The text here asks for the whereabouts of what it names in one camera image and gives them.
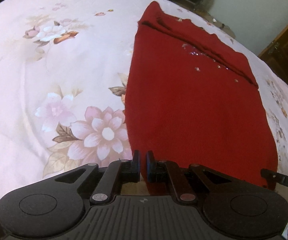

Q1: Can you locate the floral pink bedsheet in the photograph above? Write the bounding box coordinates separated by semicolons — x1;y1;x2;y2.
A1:
0;0;288;205

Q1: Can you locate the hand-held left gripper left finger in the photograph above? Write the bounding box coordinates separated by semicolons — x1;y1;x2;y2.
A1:
55;150;140;205

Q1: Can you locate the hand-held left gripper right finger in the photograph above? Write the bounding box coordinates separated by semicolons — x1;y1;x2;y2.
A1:
146;151;232;203

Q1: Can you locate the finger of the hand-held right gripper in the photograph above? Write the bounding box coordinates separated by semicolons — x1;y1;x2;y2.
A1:
261;169;284;183

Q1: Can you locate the red beaded sweater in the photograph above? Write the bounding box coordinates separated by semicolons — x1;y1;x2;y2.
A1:
122;1;278;195

